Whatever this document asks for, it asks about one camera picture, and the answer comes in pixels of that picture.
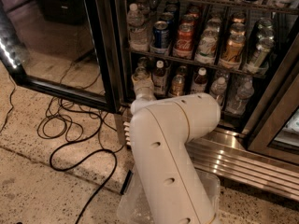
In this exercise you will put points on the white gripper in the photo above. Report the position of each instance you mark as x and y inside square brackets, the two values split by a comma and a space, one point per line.
[144, 85]

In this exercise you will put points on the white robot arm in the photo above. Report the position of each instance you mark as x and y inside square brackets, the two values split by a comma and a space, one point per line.
[159, 131]

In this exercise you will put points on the clear water bottle middle shelf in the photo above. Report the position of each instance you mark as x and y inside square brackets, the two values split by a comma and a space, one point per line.
[138, 34]

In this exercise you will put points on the red coca-cola can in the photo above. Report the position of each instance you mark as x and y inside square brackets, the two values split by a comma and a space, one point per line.
[184, 42]

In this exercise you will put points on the blue pepsi can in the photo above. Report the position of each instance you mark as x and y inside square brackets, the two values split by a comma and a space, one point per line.
[160, 32]

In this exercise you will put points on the white diet soda can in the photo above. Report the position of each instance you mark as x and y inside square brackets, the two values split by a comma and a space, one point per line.
[206, 49]

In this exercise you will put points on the gold soda can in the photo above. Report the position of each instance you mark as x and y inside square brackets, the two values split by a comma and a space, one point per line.
[231, 55]

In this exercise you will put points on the open glass fridge door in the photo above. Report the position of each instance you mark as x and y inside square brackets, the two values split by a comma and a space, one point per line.
[71, 62]

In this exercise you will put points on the stainless steel fridge base grille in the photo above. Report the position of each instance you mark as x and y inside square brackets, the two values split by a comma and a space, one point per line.
[222, 153]

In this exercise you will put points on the green silver soda can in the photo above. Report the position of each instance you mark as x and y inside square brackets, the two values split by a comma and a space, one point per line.
[256, 59]

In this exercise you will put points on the closed right fridge door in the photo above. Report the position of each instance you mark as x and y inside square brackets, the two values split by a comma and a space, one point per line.
[274, 133]

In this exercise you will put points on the brown juice bottle white cap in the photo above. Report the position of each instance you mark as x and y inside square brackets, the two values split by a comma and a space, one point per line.
[159, 78]

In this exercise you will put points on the orange tea bottle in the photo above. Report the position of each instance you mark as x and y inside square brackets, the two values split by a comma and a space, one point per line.
[177, 86]

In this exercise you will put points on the dark drink bottle white cap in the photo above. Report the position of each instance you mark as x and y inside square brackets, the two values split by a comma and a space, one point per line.
[199, 81]

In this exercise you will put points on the small clear water bottle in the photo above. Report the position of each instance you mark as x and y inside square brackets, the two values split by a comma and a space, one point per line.
[218, 90]

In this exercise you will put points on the right clear water bottle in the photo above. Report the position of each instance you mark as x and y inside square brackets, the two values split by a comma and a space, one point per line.
[237, 103]

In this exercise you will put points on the black box behind glass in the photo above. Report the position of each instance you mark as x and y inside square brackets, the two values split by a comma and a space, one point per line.
[63, 11]

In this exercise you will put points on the clear plastic storage bin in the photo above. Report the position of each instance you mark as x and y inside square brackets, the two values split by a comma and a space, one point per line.
[134, 207]

